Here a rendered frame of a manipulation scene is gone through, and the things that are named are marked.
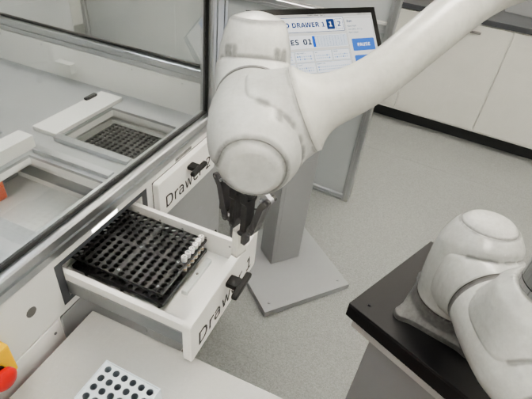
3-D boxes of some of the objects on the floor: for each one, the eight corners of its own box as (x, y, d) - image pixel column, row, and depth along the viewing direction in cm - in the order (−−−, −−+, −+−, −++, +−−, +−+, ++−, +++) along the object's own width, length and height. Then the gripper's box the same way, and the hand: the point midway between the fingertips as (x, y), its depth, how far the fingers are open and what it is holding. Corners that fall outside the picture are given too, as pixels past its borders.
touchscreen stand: (347, 288, 207) (412, 89, 145) (264, 317, 189) (296, 104, 127) (298, 223, 241) (332, 40, 179) (223, 242, 223) (232, 47, 161)
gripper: (292, 157, 70) (275, 259, 84) (232, 127, 75) (226, 228, 90) (264, 175, 65) (252, 280, 79) (202, 142, 70) (201, 246, 85)
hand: (239, 240), depth 82 cm, fingers closed
